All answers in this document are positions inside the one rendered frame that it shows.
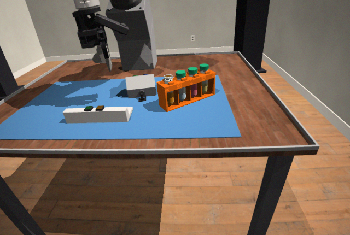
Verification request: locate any orange test tube rack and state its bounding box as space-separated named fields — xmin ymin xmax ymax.
xmin=156 ymin=69 xmax=215 ymax=112

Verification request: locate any green round cap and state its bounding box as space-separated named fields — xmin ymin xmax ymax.
xmin=200 ymin=64 xmax=209 ymax=71
xmin=176 ymin=70 xmax=186 ymax=78
xmin=188 ymin=67 xmax=197 ymax=74

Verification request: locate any blue flat mat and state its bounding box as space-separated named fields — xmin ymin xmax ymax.
xmin=0 ymin=75 xmax=241 ymax=140

